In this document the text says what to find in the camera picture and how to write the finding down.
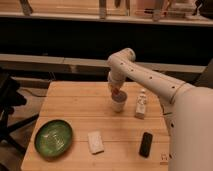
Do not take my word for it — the black phone-like device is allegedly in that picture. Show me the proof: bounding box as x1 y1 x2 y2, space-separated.
139 132 153 158

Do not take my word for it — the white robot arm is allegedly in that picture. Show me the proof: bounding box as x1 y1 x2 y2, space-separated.
107 48 213 171

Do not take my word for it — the white sponge block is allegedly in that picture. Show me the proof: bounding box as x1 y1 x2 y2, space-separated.
88 131 104 154

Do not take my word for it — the small white plastic bottle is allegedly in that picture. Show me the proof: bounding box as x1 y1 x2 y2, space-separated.
135 89 147 119

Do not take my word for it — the green glass bowl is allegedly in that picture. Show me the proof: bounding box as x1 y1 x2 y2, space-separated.
34 119 73 158

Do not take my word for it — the black office chair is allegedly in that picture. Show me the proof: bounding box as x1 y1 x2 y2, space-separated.
0 68 38 154

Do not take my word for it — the red pepper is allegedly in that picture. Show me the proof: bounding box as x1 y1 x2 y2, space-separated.
113 88 120 95

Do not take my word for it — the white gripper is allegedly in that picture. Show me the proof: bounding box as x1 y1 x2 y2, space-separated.
107 72 125 92

